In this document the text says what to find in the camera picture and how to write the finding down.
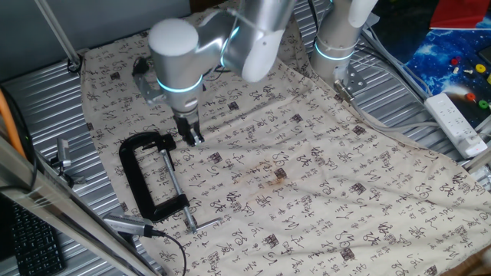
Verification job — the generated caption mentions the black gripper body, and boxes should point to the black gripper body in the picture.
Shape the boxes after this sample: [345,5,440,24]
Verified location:
[173,109,201,141]

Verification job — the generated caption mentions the black square clock movement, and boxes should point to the black square clock movement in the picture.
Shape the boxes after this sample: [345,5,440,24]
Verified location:
[155,133,177,153]

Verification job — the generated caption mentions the black C-clamp with silver screw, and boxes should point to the black C-clamp with silver screw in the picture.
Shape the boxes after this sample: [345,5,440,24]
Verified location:
[118,132,224,235]

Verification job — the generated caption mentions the beige calligraphy print cloth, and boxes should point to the beige calligraphy print cloth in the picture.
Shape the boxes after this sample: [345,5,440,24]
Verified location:
[78,0,491,276]

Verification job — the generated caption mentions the black clamp at right edge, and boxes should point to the black clamp at right edge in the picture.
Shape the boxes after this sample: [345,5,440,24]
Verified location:
[49,137,87,187]

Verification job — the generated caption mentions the grey metal pole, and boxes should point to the grey metal pole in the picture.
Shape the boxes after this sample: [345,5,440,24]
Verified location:
[34,0,84,73]

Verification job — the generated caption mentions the black keyboard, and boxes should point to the black keyboard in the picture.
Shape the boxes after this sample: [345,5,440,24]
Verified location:
[9,202,67,276]

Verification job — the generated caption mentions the blue starry mat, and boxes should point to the blue starry mat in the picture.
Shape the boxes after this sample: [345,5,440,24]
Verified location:
[404,27,491,128]

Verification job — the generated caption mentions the white power strip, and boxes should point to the white power strip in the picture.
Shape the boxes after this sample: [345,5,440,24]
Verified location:
[423,91,489,160]

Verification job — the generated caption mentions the red sheet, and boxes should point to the red sheet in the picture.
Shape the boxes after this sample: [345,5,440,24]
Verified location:
[429,0,491,31]

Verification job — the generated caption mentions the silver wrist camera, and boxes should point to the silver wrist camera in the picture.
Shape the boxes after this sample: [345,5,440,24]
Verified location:
[133,72,168,107]

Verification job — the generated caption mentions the black camera cable with plug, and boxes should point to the black camera cable with plug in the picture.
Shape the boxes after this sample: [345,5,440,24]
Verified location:
[132,56,154,77]

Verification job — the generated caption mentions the silver camera with cable plug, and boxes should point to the silver camera with cable plug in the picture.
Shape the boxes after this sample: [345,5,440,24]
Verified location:
[102,212,166,239]

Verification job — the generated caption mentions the thin black camera cable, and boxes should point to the thin black camera cable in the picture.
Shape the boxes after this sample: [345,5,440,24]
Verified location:
[153,228,189,276]

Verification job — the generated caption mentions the aluminium frame bar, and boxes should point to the aluminium frame bar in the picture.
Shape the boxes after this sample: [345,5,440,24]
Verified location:
[0,136,159,276]

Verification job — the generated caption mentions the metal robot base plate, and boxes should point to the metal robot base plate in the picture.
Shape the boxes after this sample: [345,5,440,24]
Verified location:
[332,64,367,104]

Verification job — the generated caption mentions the orange cable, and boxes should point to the orange cable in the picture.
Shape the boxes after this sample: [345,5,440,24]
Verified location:
[0,97,26,159]

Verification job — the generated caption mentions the grey sheathed cable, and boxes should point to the grey sheathed cable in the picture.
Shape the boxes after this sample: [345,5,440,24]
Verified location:
[333,78,442,135]

